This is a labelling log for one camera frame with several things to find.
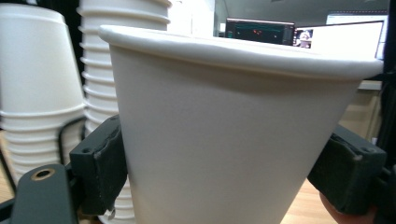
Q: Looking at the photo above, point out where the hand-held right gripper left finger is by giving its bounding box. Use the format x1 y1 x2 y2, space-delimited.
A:
68 115 129 217

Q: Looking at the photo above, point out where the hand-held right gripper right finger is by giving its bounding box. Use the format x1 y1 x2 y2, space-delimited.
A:
307 124 388 216

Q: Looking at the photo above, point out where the tall stack of white cups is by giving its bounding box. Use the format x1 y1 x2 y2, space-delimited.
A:
76 0 173 224

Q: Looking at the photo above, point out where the white paper cup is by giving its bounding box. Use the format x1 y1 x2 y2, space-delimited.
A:
98 24 385 224

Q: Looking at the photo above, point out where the light wooden desk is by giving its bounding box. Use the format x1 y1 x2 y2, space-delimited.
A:
337 79 384 145

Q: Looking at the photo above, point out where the black tripod stand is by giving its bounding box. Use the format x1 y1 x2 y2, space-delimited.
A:
373 0 396 171

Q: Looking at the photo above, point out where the short stack of white cups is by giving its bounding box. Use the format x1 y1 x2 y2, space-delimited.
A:
0 3 87 188

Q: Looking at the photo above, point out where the bright white screen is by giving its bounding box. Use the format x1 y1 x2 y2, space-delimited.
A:
293 20 386 60

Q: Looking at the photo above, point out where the dark computer monitor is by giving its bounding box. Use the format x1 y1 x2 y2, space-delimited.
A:
224 18 296 47

